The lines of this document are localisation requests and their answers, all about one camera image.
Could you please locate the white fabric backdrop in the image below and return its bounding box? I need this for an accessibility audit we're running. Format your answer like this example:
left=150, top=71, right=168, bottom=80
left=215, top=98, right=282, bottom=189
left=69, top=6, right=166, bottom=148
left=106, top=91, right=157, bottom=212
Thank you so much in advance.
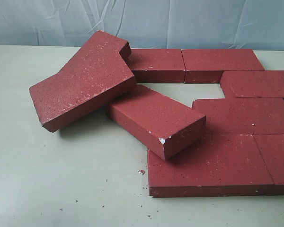
left=0, top=0, right=284, bottom=50

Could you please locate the red brick front large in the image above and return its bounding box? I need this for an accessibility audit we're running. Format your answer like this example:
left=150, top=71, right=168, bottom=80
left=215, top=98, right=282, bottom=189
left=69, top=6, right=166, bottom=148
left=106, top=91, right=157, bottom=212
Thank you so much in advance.
left=147, top=134, right=274, bottom=198

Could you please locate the small red brick top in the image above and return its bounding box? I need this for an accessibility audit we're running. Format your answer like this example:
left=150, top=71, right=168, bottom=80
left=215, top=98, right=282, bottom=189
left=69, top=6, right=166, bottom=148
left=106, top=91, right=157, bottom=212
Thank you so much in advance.
left=86, top=30, right=132, bottom=61

